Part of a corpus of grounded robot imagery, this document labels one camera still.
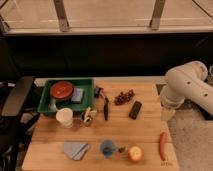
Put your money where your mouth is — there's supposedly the blue towel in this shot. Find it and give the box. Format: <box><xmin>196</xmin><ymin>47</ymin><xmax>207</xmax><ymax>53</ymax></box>
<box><xmin>63</xmin><ymin>142</ymin><xmax>90</xmax><ymax>161</ymax></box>

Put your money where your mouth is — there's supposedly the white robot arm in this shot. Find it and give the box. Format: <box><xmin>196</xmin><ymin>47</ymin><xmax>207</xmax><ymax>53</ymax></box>
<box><xmin>160</xmin><ymin>61</ymin><xmax>213</xmax><ymax>121</ymax></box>

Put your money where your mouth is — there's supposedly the blue cup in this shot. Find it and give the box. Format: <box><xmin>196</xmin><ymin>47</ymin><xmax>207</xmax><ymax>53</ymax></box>
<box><xmin>100</xmin><ymin>140</ymin><xmax>116</xmax><ymax>158</ymax></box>

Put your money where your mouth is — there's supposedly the white paper cup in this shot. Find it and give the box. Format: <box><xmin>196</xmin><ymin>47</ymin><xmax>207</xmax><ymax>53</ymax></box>
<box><xmin>56</xmin><ymin>108</ymin><xmax>73</xmax><ymax>128</ymax></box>

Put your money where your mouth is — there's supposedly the bunch of dark grapes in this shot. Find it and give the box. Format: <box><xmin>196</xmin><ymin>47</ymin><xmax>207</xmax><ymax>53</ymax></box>
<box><xmin>114</xmin><ymin>90</ymin><xmax>135</xmax><ymax>105</ymax></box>

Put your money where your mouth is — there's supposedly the red yellow apple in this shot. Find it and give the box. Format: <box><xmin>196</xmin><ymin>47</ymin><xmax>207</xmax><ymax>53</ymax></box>
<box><xmin>128</xmin><ymin>146</ymin><xmax>143</xmax><ymax>163</ymax></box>

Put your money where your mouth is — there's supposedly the green plastic bin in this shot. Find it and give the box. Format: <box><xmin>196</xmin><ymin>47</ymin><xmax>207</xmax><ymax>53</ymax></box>
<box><xmin>37</xmin><ymin>78</ymin><xmax>94</xmax><ymax>116</ymax></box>

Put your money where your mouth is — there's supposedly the blue sponge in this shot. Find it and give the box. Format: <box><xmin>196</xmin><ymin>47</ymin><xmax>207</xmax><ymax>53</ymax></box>
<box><xmin>71</xmin><ymin>88</ymin><xmax>84</xmax><ymax>103</ymax></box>

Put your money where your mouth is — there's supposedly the red bowl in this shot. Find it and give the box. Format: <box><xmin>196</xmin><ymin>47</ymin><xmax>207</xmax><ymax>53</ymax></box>
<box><xmin>50</xmin><ymin>81</ymin><xmax>74</xmax><ymax>100</ymax></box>

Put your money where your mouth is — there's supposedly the black office chair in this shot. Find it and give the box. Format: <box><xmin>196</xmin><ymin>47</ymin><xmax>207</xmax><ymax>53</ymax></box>
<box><xmin>0</xmin><ymin>76</ymin><xmax>40</xmax><ymax>171</ymax></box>

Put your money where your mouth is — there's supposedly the black handled tool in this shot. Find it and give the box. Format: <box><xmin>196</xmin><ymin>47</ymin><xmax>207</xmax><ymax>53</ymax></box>
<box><xmin>95</xmin><ymin>86</ymin><xmax>109</xmax><ymax>120</ymax></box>

